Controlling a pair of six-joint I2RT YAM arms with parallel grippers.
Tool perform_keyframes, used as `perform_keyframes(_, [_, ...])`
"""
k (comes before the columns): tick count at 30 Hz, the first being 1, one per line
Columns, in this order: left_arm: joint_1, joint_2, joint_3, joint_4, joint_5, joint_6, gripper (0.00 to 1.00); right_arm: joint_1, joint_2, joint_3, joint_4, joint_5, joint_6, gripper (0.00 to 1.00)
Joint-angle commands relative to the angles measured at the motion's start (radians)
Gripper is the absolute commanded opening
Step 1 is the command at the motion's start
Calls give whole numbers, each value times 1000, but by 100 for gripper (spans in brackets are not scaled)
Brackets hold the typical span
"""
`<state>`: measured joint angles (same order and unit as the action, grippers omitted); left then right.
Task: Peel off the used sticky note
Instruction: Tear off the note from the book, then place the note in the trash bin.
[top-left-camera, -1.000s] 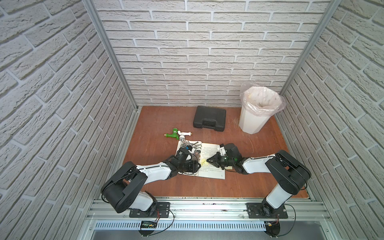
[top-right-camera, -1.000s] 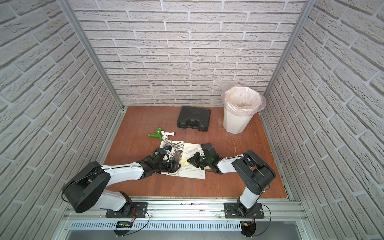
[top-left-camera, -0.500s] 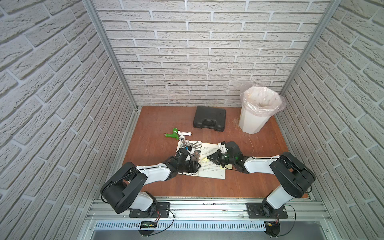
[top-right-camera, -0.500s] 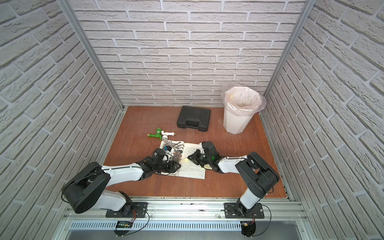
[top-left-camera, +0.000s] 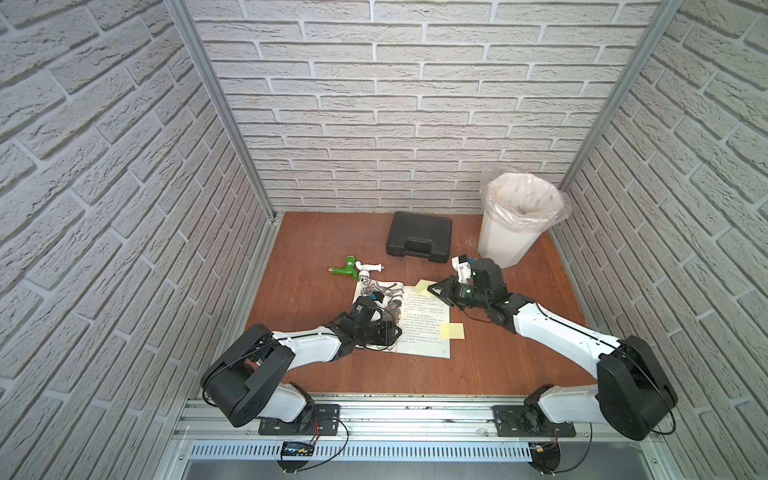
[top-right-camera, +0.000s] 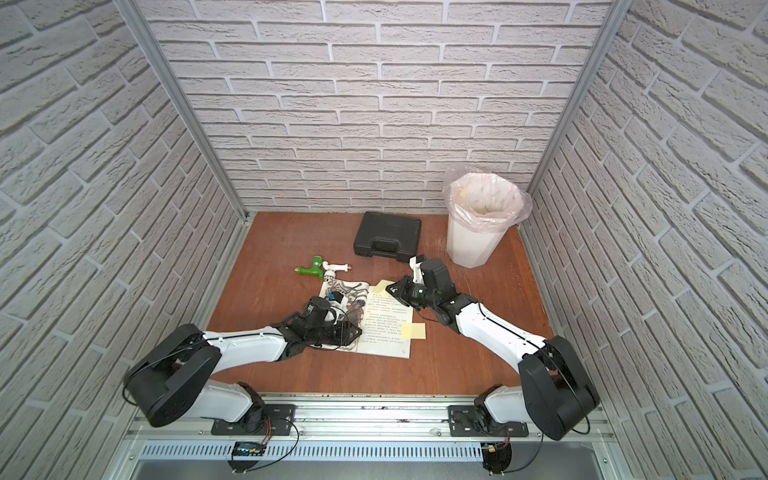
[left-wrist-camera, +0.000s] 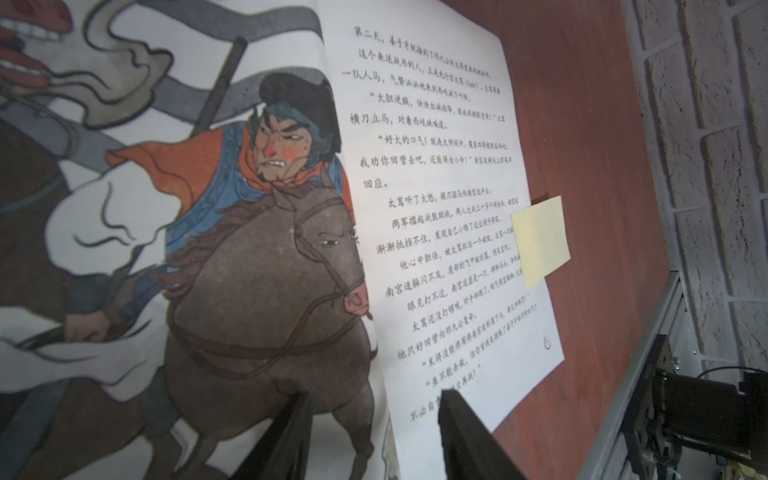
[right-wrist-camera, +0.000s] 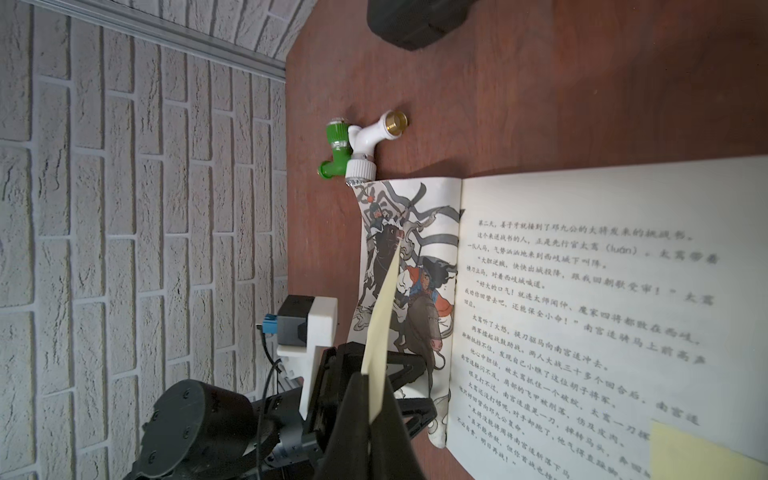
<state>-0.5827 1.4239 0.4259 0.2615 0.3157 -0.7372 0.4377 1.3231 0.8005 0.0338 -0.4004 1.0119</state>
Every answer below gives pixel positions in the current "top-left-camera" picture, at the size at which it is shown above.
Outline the yellow sticky note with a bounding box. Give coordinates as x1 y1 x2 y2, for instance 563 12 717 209
413 279 435 297
439 322 465 340

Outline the illustrated comic book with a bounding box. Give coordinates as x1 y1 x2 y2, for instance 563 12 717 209
385 286 450 359

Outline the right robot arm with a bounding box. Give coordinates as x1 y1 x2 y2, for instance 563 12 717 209
427 256 678 440

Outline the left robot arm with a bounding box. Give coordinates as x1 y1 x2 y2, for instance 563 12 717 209
200 294 402 432

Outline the white trash bin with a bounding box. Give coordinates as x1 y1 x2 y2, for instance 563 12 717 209
478 213 540 268

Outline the green white toy faucet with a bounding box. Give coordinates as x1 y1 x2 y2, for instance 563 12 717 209
328 255 385 280

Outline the black plastic tool case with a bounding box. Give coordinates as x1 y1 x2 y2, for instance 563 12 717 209
386 212 452 263

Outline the small green circuit board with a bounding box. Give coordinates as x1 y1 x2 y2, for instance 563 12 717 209
280 441 315 459

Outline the aluminium frame rail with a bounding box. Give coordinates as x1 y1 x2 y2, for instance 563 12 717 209
173 392 667 445

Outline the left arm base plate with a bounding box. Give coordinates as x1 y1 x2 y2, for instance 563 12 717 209
258 403 341 437

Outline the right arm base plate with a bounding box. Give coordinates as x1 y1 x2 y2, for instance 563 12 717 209
491 405 576 438

